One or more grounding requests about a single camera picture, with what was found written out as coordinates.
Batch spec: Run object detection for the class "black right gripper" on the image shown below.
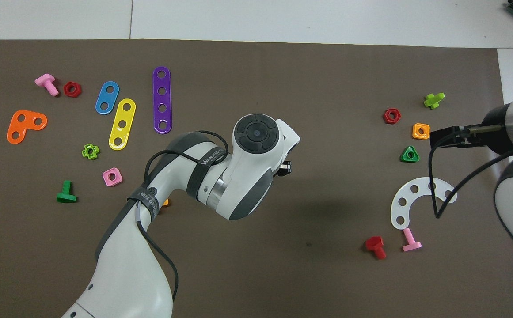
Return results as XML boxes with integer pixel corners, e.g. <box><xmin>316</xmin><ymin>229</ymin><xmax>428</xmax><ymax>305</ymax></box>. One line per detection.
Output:
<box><xmin>430</xmin><ymin>104</ymin><xmax>512</xmax><ymax>155</ymax></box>

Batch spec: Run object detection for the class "lime cross toy screw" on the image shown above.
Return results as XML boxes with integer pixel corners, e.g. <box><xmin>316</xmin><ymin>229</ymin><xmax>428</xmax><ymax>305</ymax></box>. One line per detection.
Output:
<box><xmin>423</xmin><ymin>92</ymin><xmax>445</xmax><ymax>109</ymax></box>

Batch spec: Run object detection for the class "green triangle toy nut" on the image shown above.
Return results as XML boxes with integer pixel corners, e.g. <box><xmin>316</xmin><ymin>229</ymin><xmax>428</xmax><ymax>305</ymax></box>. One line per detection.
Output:
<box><xmin>400</xmin><ymin>146</ymin><xmax>420</xmax><ymax>163</ymax></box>

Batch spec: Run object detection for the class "pink toy screw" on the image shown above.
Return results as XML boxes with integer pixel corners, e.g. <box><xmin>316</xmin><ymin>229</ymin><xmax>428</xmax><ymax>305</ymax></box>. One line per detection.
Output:
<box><xmin>34</xmin><ymin>74</ymin><xmax>60</xmax><ymax>97</ymax></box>
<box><xmin>402</xmin><ymin>228</ymin><xmax>422</xmax><ymax>252</ymax></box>

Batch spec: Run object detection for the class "red toy screw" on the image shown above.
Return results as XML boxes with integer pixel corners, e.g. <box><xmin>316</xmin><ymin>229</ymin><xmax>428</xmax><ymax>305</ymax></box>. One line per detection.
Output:
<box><xmin>365</xmin><ymin>236</ymin><xmax>387</xmax><ymax>260</ymax></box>

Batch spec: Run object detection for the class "pink square toy nut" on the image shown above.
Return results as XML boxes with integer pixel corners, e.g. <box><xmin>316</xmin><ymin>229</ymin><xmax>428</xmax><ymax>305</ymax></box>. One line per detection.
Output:
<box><xmin>102</xmin><ymin>167</ymin><xmax>123</xmax><ymax>187</ymax></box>

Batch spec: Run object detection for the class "green toy screw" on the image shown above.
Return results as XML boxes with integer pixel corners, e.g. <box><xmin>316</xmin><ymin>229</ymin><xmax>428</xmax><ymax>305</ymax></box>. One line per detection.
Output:
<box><xmin>56</xmin><ymin>180</ymin><xmax>77</xmax><ymax>203</ymax></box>

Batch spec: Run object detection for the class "white curved hole plate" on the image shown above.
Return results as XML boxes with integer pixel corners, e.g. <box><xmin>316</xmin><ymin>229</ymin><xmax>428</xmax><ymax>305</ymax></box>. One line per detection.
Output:
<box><xmin>391</xmin><ymin>177</ymin><xmax>458</xmax><ymax>230</ymax></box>

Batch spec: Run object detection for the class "brown table mat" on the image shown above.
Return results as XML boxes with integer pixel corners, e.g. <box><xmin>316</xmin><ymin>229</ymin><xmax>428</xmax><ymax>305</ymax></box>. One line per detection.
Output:
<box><xmin>0</xmin><ymin>39</ymin><xmax>513</xmax><ymax>318</ymax></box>

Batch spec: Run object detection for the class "purple four-hole plate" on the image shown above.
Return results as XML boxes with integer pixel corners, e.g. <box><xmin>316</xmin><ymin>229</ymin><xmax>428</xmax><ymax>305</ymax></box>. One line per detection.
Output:
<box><xmin>152</xmin><ymin>66</ymin><xmax>172</xmax><ymax>134</ymax></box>

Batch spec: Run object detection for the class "yellow three-hole plate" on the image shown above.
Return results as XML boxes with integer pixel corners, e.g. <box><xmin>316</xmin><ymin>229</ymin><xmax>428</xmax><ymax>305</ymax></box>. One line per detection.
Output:
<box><xmin>108</xmin><ymin>98</ymin><xmax>137</xmax><ymax>151</ymax></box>

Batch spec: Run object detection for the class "blue two-hole plate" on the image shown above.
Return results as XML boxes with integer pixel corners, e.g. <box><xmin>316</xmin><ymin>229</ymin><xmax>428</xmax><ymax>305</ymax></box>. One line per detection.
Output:
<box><xmin>95</xmin><ymin>81</ymin><xmax>120</xmax><ymax>115</ymax></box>

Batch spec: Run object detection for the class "orange heart hole plate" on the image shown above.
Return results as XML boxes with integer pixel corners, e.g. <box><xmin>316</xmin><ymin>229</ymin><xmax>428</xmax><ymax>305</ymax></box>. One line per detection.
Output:
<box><xmin>7</xmin><ymin>110</ymin><xmax>48</xmax><ymax>144</ymax></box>

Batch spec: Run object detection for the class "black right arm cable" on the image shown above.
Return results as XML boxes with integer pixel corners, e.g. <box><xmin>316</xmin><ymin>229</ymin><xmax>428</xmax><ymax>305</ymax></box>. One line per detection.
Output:
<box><xmin>429</xmin><ymin>140</ymin><xmax>513</xmax><ymax>219</ymax></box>

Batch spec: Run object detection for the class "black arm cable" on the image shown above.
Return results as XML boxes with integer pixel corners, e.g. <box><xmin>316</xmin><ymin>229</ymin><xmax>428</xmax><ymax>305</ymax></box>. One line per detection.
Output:
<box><xmin>429</xmin><ymin>140</ymin><xmax>513</xmax><ymax>219</ymax></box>
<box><xmin>135</xmin><ymin>130</ymin><xmax>230</xmax><ymax>303</ymax></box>

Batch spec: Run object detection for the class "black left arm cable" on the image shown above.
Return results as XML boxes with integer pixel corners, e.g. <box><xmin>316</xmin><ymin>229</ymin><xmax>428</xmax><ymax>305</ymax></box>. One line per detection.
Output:
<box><xmin>135</xmin><ymin>130</ymin><xmax>230</xmax><ymax>303</ymax></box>

